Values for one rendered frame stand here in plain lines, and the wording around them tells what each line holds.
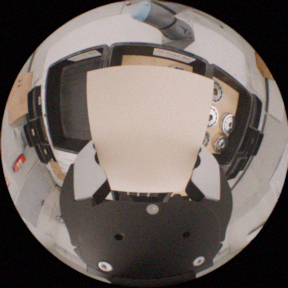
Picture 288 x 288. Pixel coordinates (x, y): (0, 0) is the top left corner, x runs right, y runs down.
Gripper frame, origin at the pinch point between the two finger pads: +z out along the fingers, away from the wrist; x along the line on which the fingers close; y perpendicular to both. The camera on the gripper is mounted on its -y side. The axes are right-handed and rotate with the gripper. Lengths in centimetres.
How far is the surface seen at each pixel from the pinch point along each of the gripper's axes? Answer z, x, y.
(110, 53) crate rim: 16.8, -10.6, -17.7
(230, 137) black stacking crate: 25, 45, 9
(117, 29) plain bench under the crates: 40, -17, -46
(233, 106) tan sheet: 27, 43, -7
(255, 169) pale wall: 68, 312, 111
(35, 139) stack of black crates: 59, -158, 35
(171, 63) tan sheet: 26.7, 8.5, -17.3
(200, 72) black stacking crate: 20.0, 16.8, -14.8
